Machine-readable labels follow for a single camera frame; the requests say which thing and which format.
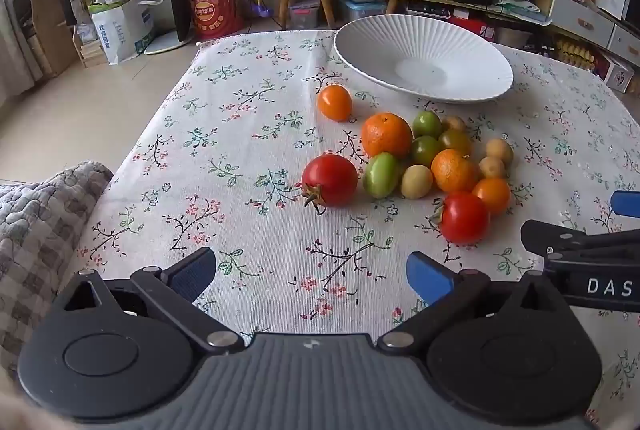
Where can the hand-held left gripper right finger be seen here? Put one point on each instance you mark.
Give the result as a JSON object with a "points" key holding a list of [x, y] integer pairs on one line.
{"points": [[425, 277]]}

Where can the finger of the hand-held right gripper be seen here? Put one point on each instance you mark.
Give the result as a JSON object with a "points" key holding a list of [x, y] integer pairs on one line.
{"points": [[627, 204], [550, 235]]}

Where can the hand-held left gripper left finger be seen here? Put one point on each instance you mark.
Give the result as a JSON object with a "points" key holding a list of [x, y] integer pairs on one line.
{"points": [[192, 272]]}

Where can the orange tomato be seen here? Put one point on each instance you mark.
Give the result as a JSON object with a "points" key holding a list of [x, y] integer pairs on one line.
{"points": [[491, 195], [335, 102]]}

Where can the red tomato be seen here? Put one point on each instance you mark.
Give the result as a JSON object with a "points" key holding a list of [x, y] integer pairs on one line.
{"points": [[330, 180], [464, 217]]}

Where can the tan longan fruit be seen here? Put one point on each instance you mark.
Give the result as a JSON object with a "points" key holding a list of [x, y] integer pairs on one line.
{"points": [[491, 166], [499, 151], [453, 123]]}

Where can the yellow green plum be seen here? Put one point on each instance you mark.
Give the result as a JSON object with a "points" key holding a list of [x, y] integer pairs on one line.
{"points": [[416, 181]]}

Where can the small mandarin orange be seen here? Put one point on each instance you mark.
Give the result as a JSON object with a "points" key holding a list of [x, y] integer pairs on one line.
{"points": [[454, 169]]}

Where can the light green plum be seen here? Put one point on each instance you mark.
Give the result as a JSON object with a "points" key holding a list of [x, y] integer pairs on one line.
{"points": [[426, 123], [381, 175]]}

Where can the dark green tomato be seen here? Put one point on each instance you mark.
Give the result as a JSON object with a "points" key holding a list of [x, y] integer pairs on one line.
{"points": [[425, 150]]}

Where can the olive amber tomato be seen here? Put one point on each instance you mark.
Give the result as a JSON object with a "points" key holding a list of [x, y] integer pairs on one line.
{"points": [[456, 140]]}

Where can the large orange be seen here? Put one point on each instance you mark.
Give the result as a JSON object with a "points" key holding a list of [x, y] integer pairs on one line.
{"points": [[386, 134]]}

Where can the white ribbed plate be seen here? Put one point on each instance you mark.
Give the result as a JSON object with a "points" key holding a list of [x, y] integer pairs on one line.
{"points": [[425, 54]]}

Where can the floral tablecloth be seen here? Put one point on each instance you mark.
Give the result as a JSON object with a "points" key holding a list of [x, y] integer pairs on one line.
{"points": [[225, 134]]}

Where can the yellow egg carton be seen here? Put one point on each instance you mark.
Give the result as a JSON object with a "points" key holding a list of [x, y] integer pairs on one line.
{"points": [[575, 52]]}

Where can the grey checked quilt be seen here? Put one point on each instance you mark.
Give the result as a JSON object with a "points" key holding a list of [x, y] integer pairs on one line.
{"points": [[30, 235]]}

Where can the low wooden stand with drawers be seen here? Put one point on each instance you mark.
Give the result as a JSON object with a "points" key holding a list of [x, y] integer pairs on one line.
{"points": [[575, 17]]}

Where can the black microwave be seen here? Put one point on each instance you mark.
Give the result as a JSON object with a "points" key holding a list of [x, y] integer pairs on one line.
{"points": [[632, 2]]}

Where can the white paper bag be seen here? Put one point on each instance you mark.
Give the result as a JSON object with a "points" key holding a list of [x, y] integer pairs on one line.
{"points": [[122, 29]]}

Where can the black panel on white base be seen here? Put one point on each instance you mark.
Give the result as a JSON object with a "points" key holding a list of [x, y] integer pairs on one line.
{"points": [[177, 12]]}

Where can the red snack bucket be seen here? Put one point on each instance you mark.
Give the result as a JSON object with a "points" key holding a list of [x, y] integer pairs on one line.
{"points": [[212, 7]]}

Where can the blue lidded storage box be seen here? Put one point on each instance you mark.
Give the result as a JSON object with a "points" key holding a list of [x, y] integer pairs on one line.
{"points": [[360, 9]]}

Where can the clear storage box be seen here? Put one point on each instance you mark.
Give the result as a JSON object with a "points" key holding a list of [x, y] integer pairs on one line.
{"points": [[303, 12]]}

